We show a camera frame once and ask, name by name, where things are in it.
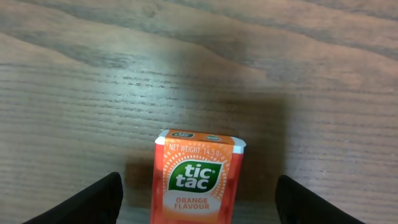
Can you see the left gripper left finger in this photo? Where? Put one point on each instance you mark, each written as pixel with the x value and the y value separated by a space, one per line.
pixel 93 205

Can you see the orange candy box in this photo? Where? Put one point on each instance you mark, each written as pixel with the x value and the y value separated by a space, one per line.
pixel 196 180

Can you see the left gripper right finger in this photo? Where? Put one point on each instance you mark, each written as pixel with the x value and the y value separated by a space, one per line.
pixel 301 207

